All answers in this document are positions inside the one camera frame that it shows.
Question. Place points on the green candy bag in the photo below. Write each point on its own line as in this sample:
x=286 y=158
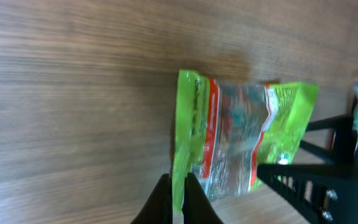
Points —
x=223 y=131

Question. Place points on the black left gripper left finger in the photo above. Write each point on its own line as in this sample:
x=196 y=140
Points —
x=158 y=207

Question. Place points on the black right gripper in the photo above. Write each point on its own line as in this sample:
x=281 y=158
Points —
x=321 y=193

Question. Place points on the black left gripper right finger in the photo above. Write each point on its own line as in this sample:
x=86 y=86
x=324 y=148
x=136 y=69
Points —
x=196 y=206

